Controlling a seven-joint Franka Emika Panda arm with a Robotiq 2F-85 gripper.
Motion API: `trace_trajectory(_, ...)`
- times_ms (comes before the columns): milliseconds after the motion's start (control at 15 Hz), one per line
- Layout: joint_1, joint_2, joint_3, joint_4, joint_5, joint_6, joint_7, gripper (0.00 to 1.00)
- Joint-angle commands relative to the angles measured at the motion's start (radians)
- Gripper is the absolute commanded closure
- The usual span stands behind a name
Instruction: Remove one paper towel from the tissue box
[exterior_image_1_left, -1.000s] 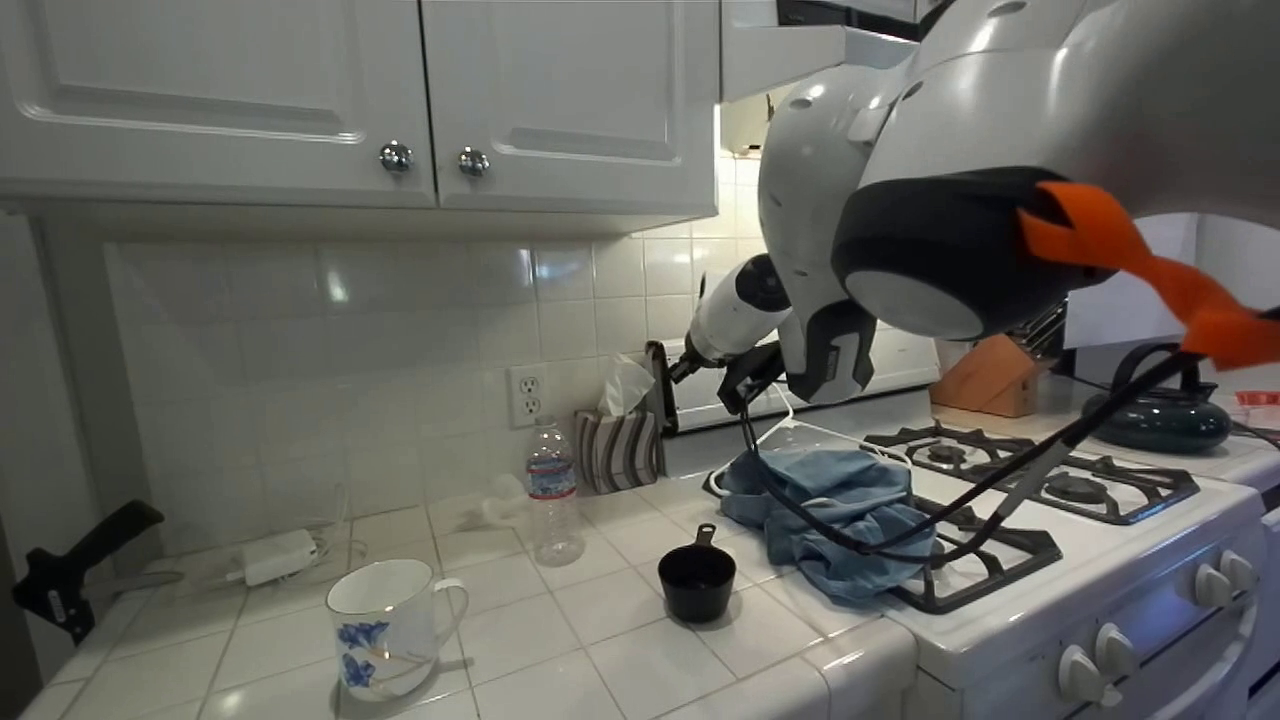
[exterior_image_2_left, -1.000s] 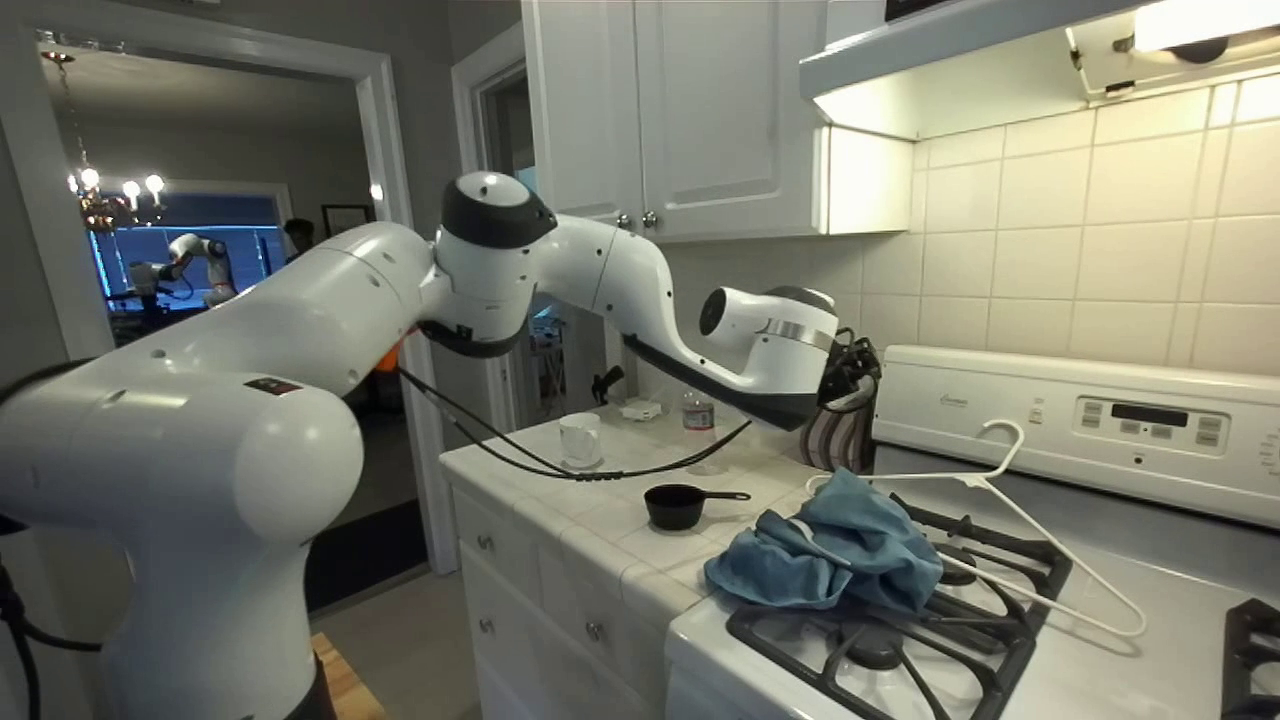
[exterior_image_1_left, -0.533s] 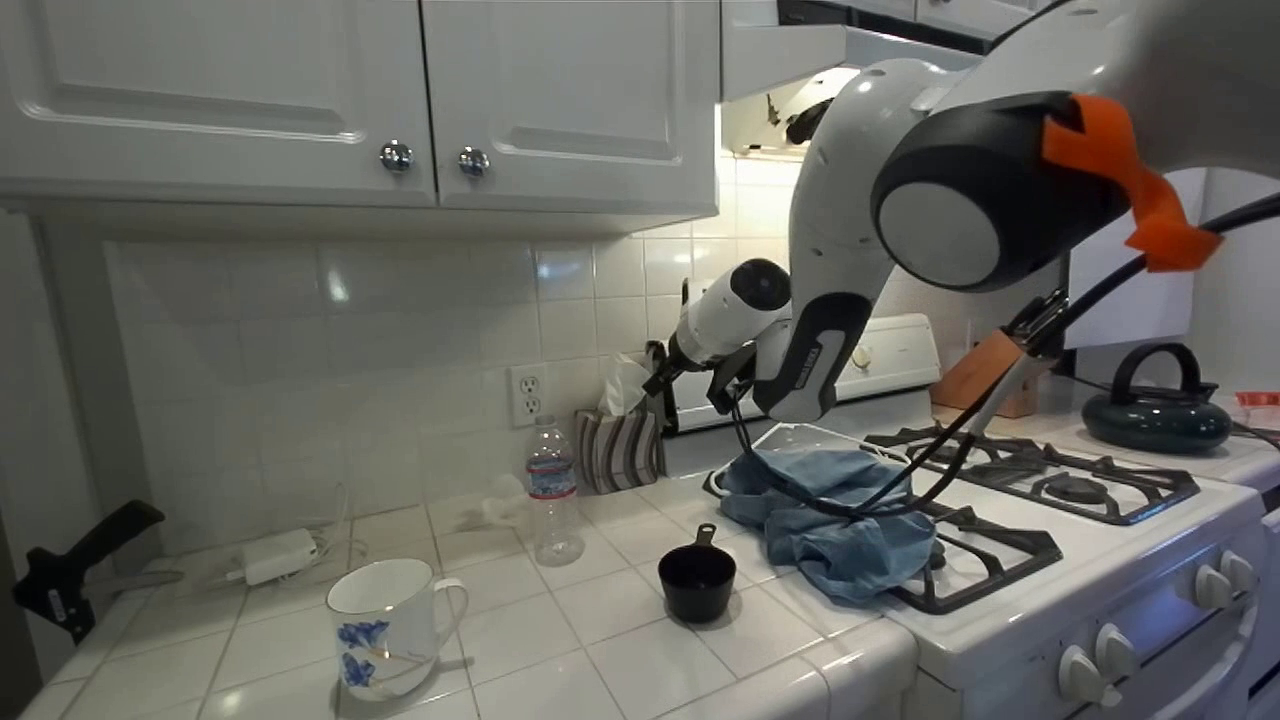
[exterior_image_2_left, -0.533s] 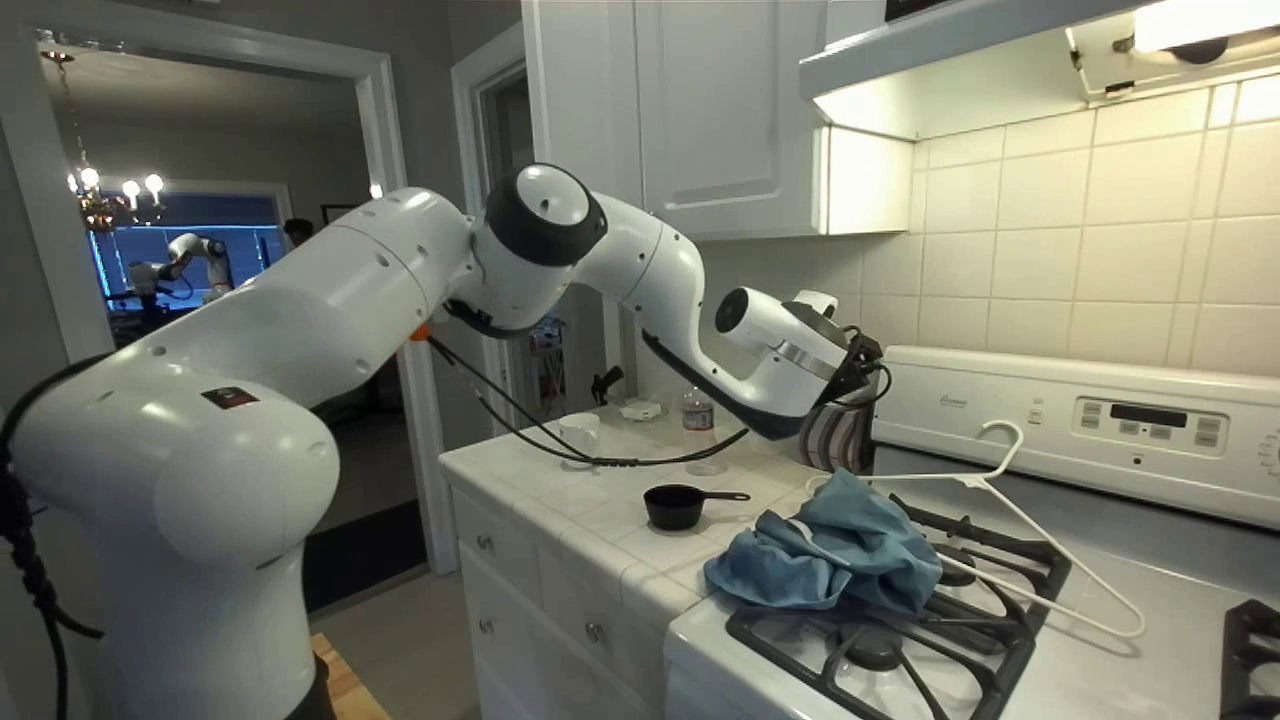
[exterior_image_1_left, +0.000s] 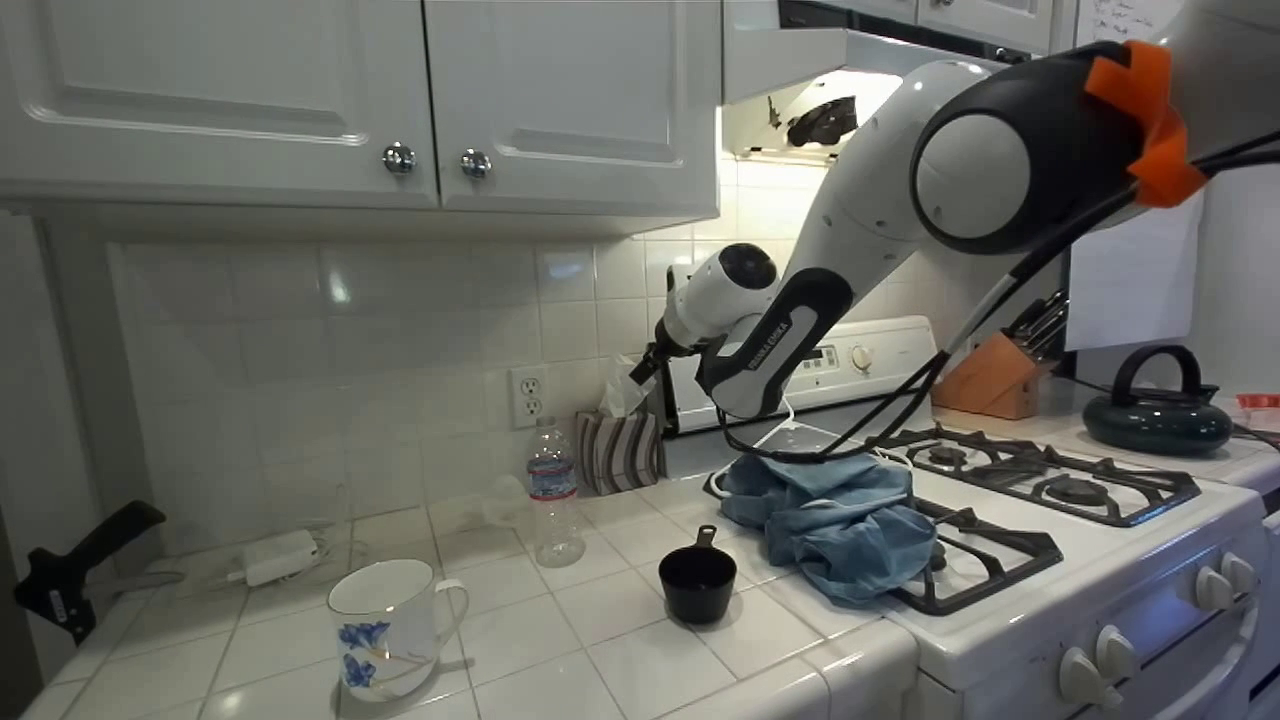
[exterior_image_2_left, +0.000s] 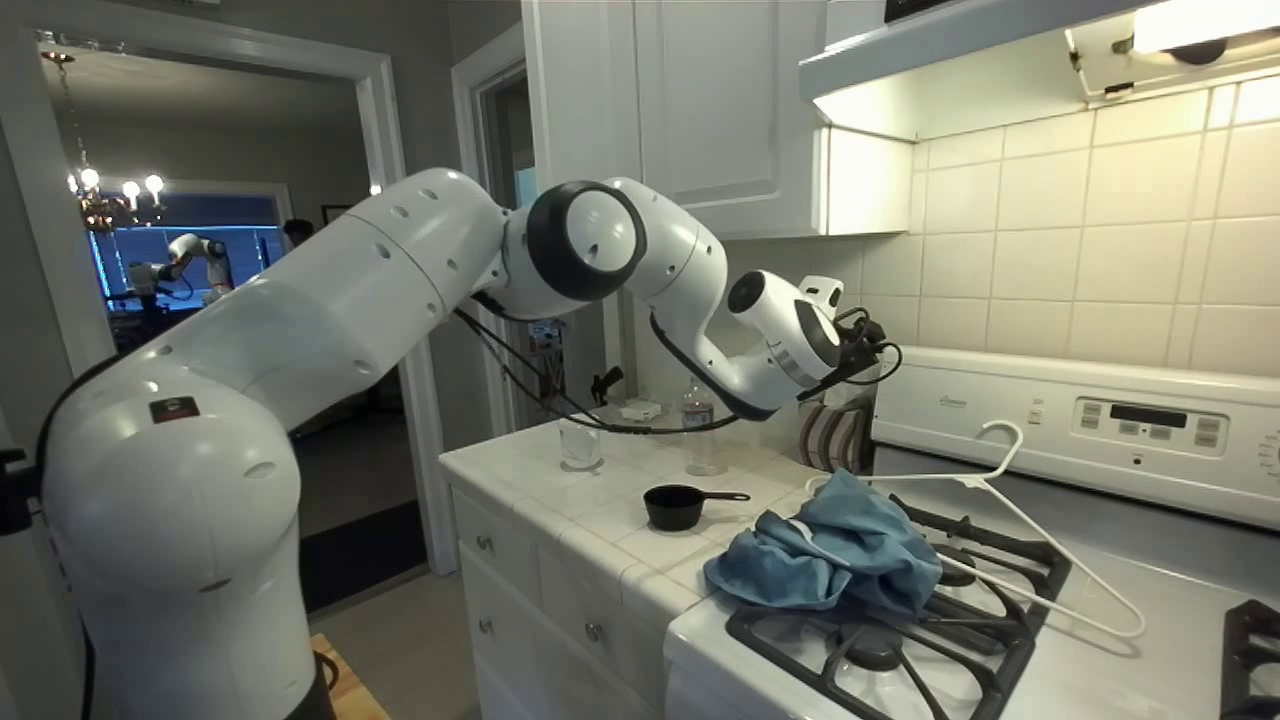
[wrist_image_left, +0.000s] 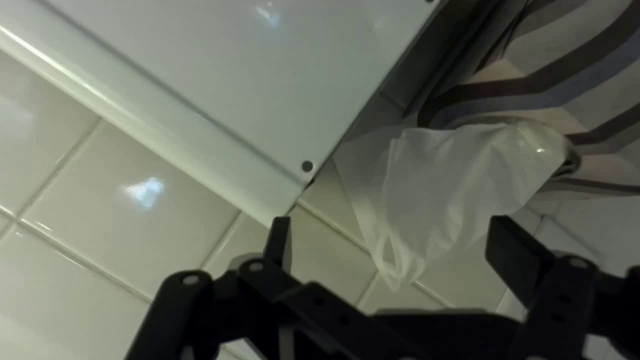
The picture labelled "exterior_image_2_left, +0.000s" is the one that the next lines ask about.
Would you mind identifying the white cabinet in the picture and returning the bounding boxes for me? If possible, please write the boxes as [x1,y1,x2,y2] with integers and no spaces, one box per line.
[515,0,922,252]
[443,477,681,720]

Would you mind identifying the chandelier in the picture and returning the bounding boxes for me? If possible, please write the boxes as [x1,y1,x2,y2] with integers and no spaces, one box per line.
[62,126,173,233]

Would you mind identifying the black stove grate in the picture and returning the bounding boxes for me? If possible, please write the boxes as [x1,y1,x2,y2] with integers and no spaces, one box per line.
[723,491,1081,720]
[1215,597,1280,720]

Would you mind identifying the white range hood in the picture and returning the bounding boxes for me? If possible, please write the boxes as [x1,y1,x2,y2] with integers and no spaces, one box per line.
[798,0,1280,143]

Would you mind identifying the white mug blue flowers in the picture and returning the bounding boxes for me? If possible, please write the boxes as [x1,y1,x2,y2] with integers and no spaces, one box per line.
[555,416,609,477]

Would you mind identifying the blue cloth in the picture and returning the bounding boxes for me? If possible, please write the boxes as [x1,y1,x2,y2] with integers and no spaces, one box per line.
[702,473,947,624]

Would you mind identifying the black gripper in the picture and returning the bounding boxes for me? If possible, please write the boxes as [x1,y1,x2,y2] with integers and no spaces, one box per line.
[834,308,893,389]

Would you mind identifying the white upper cabinet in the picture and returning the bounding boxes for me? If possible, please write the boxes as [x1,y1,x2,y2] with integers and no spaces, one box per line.
[515,0,922,252]

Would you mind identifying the clear plastic water bottle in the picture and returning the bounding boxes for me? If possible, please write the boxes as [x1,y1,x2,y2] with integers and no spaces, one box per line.
[681,378,723,479]

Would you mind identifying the black measuring cup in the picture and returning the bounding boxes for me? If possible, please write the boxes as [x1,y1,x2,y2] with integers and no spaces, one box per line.
[639,479,757,535]

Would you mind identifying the white gas stove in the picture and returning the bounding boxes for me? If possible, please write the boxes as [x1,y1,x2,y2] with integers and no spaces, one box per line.
[662,344,1280,720]

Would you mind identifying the white lower cabinet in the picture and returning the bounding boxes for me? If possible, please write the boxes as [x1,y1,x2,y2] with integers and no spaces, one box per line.
[443,477,681,720]

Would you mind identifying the white wire hanger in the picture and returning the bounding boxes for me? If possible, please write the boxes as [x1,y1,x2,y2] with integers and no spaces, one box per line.
[805,416,1152,642]

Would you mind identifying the wooden board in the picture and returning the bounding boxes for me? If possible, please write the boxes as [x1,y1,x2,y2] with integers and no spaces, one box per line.
[307,628,402,720]

